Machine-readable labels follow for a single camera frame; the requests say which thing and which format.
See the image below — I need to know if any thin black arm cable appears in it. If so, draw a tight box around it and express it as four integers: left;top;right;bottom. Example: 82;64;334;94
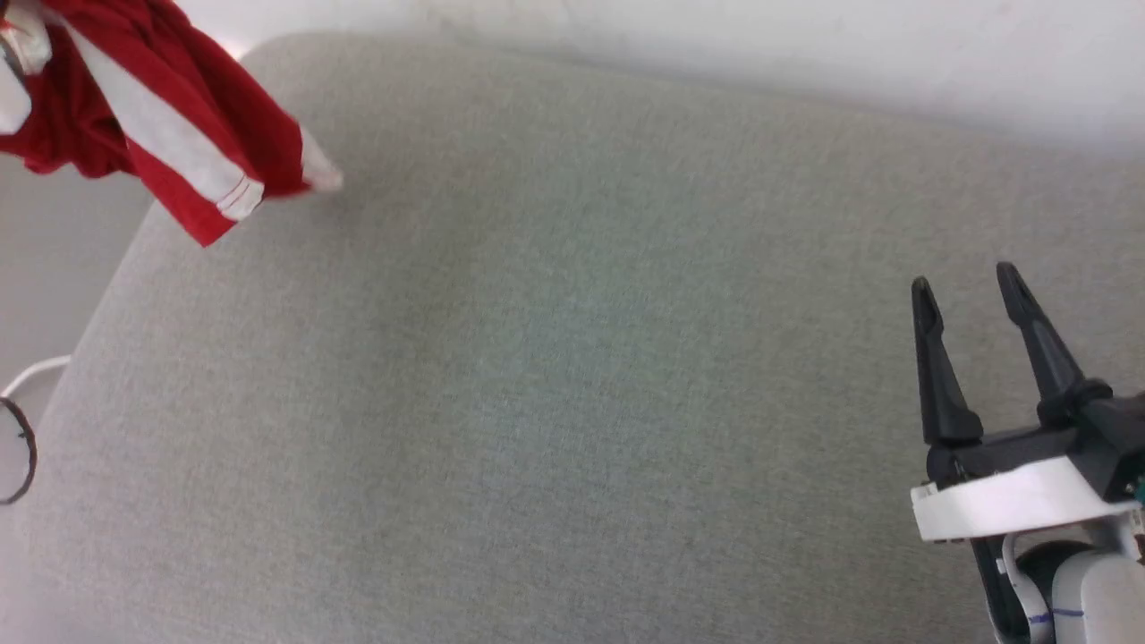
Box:
971;537;1030;644

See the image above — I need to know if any white floor cable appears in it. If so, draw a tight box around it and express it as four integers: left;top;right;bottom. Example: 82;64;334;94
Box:
0;355;72;401

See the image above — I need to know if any grey fabric sofa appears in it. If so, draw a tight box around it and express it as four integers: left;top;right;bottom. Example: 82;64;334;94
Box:
0;31;1145;644

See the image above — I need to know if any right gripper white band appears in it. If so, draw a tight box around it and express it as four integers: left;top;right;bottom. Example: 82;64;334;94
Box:
911;262;1145;543

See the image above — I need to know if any red garment with white stripes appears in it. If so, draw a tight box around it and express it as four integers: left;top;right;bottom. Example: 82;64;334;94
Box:
0;0;344;248

